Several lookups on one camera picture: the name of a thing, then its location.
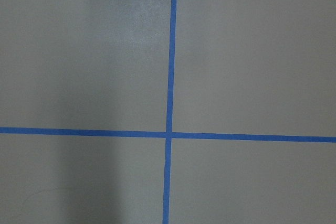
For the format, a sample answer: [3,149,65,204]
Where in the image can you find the blue tape grid lines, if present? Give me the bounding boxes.
[0,0,336,224]

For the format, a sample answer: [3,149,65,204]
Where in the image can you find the brown paper table cover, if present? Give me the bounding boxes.
[0,0,336,224]

